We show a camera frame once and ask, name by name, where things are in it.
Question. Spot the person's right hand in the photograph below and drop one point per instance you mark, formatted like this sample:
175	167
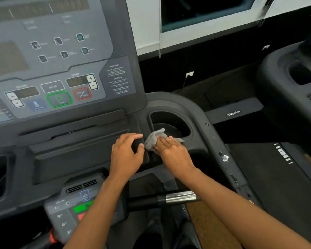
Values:
175	155

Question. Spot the dark window pane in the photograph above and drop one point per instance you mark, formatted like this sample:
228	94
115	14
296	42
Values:
204	10

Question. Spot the person's right fingers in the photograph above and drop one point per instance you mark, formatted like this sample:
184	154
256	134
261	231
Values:
167	143

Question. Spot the black treadmill with white logo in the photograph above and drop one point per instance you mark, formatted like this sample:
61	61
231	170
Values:
287	101

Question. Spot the person's right forearm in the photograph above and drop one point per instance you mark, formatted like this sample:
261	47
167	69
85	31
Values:
238	217

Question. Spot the grey treadmill keypad unit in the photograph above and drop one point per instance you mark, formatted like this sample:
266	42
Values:
64	217

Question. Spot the person's left thumb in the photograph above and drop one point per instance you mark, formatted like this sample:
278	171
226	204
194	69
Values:
141	155

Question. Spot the grey cleaning cloth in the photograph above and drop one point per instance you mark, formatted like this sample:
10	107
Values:
151	140

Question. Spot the person's dark trousers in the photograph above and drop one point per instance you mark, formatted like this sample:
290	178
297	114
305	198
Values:
158	230

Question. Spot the red safety key clip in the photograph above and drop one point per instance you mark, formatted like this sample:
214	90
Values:
53	237

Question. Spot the grey treadmill display panel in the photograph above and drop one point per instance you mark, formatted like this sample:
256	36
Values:
54	62

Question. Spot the black treadmill console frame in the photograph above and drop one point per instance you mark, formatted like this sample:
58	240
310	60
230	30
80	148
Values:
67	158

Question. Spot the person's left forearm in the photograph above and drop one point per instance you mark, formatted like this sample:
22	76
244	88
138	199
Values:
101	212

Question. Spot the clear blind wand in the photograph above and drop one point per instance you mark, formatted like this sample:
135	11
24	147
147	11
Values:
160	28
265	12

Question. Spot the person's left hand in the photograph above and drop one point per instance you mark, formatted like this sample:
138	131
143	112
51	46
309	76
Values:
124	158

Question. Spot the white paper scrap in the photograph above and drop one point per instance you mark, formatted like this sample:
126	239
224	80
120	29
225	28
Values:
225	158

